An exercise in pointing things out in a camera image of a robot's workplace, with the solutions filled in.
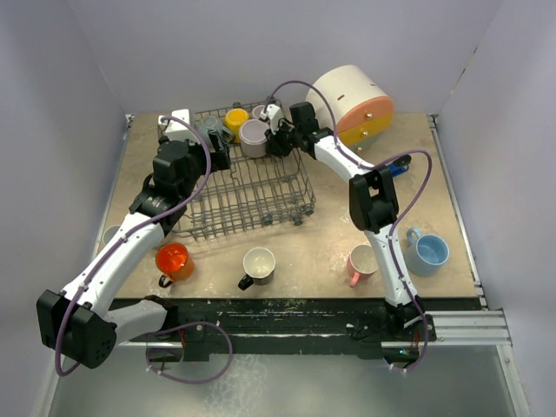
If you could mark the purple mug black handle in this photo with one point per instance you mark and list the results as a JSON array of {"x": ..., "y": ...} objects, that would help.
[{"x": 259, "y": 112}]

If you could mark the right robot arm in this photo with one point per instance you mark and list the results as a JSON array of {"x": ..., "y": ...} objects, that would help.
[{"x": 373, "y": 204}]

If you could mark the lavender mug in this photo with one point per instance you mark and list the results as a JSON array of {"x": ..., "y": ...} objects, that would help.
[{"x": 253, "y": 138}]

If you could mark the orange mug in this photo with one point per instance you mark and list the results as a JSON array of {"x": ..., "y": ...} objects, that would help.
[{"x": 175, "y": 264}]

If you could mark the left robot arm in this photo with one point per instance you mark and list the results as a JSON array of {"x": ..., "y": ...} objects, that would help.
[{"x": 77, "y": 322}]

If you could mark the grey wire dish rack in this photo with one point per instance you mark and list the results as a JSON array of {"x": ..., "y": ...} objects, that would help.
[{"x": 252, "y": 193}]

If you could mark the light blue mug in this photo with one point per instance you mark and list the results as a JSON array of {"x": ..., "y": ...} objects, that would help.
[{"x": 426, "y": 254}]

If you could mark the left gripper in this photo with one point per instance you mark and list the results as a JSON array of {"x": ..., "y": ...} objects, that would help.
[{"x": 218, "y": 159}]

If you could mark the pink mug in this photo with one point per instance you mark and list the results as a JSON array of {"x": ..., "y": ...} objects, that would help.
[{"x": 361, "y": 264}]

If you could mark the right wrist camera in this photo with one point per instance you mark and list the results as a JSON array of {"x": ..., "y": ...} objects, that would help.
[{"x": 271, "y": 115}]

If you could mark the white mug black handle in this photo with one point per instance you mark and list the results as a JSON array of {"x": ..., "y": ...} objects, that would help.
[{"x": 259, "y": 268}]

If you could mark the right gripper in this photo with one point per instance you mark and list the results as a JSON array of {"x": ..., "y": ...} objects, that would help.
[{"x": 274, "y": 145}]

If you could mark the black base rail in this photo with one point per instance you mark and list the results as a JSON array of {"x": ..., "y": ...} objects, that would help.
[{"x": 366, "y": 328}]

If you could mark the yellow mug black handle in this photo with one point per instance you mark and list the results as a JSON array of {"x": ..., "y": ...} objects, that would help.
[{"x": 235, "y": 118}]

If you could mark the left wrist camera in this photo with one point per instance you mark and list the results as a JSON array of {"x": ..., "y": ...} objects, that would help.
[{"x": 175, "y": 131}]

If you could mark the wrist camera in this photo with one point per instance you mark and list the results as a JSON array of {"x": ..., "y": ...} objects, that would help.
[
  {"x": 175, "y": 131},
  {"x": 271, "y": 115}
]

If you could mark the white round drawer cabinet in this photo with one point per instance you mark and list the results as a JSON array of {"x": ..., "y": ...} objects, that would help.
[{"x": 361, "y": 109}]

